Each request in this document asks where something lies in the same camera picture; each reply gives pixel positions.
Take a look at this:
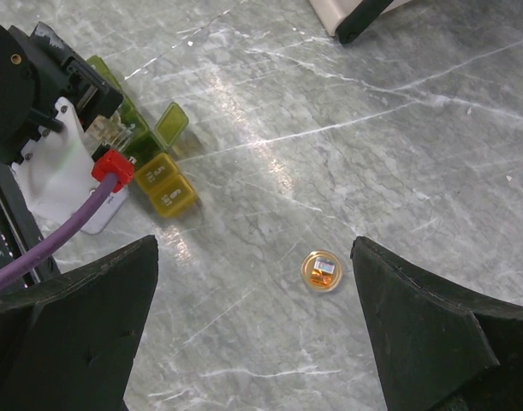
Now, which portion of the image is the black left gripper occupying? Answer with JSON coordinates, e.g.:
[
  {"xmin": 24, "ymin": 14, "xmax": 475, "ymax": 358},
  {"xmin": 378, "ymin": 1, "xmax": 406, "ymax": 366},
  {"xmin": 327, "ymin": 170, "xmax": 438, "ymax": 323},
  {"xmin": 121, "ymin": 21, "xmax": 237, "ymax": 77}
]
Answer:
[{"xmin": 8, "ymin": 21, "xmax": 123, "ymax": 128}]

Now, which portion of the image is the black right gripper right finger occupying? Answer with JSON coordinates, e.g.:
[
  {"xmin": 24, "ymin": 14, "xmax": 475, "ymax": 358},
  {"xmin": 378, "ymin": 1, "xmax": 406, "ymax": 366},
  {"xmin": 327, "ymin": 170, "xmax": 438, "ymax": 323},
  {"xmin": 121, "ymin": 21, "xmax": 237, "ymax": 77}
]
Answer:
[{"xmin": 350, "ymin": 236, "xmax": 523, "ymax": 410}]

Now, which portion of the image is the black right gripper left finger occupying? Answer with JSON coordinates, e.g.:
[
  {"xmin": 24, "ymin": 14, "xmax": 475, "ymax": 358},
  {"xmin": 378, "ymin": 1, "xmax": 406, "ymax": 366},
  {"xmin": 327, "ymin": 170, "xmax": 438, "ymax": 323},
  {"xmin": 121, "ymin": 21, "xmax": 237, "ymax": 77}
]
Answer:
[{"xmin": 0, "ymin": 235, "xmax": 158, "ymax": 410}]

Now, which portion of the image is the gold bottle cap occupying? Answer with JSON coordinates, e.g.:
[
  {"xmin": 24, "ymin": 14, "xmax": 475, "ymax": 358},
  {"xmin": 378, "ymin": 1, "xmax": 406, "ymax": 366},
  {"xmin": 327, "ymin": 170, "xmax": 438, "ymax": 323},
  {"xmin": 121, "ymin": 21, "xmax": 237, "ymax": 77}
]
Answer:
[{"xmin": 300, "ymin": 250, "xmax": 343, "ymax": 293}]

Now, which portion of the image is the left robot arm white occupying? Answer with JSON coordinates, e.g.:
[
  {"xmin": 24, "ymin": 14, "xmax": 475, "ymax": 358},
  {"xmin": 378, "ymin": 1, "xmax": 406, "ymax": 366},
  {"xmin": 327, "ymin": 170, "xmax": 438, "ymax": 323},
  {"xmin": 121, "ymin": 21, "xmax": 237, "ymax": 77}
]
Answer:
[{"xmin": 0, "ymin": 22, "xmax": 123, "ymax": 165}]

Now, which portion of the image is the beige black shelf rack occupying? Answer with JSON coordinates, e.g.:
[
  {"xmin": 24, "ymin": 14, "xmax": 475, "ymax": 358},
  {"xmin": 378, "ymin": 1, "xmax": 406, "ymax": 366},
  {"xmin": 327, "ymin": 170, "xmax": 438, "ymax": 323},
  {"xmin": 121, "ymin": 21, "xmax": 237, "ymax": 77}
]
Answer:
[{"xmin": 309, "ymin": 0, "xmax": 411, "ymax": 45}]

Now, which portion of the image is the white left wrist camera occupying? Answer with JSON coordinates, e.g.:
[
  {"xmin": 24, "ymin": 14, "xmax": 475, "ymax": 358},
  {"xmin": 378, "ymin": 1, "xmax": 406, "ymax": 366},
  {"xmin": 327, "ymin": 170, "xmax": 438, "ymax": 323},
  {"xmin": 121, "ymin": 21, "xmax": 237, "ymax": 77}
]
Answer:
[{"xmin": 10, "ymin": 96, "xmax": 129, "ymax": 235}]

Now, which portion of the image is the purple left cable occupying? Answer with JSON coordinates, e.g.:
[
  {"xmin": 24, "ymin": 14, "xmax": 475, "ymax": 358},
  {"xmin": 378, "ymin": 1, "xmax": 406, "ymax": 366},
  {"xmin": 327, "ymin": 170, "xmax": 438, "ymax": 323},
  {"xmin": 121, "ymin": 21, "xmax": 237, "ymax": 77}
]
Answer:
[{"xmin": 0, "ymin": 148, "xmax": 136, "ymax": 299}]

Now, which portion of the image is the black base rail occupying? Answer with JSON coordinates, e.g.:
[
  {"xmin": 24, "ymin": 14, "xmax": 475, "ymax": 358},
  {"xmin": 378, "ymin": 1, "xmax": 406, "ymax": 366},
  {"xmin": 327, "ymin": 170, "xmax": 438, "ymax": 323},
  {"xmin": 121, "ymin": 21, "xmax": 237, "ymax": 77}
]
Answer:
[{"xmin": 0, "ymin": 163, "xmax": 43, "ymax": 269}]

